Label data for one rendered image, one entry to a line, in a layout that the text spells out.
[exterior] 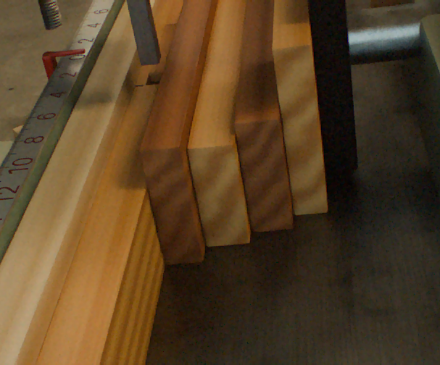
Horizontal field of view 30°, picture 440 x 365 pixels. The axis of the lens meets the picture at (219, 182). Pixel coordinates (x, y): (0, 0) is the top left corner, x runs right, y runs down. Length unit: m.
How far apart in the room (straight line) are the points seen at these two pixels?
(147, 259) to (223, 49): 0.13
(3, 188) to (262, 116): 0.10
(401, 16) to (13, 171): 0.18
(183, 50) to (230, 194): 0.09
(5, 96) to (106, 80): 2.47
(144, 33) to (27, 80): 2.55
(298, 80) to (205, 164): 0.05
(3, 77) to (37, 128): 2.66
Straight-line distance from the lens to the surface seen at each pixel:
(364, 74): 0.47
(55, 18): 0.45
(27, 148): 0.33
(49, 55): 0.41
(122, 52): 0.42
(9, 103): 2.79
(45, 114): 0.36
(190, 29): 0.41
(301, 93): 0.33
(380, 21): 0.38
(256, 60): 0.37
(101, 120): 0.35
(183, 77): 0.36
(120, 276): 0.28
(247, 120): 0.32
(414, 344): 0.29
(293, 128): 0.33
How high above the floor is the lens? 1.11
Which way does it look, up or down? 32 degrees down
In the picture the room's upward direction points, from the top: 10 degrees counter-clockwise
